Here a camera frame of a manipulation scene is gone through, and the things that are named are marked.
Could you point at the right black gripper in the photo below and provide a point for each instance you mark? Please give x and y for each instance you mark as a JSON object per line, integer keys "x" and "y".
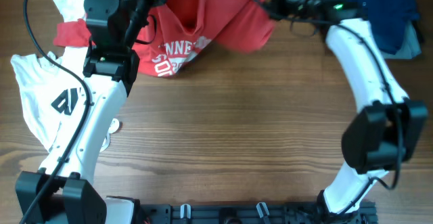
{"x": 277, "y": 0}

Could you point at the red t-shirt white print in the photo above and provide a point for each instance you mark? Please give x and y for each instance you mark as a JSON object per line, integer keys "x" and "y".
{"x": 171, "y": 35}

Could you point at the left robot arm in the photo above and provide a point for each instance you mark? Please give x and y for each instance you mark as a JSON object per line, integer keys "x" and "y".
{"x": 61, "y": 190}

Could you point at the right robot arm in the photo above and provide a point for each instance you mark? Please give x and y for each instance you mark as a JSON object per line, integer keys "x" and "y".
{"x": 385, "y": 131}

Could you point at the folded navy blue shirt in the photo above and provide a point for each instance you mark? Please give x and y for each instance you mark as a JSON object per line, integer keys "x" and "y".
{"x": 388, "y": 19}

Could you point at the folded light grey garment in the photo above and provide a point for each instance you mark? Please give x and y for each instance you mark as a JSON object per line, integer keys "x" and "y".
{"x": 411, "y": 46}

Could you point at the white t-shirt black logo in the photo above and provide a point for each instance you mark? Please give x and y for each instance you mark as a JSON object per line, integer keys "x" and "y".
{"x": 50, "y": 96}

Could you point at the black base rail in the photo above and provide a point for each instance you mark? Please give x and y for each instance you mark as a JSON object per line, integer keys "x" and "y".
{"x": 289, "y": 213}

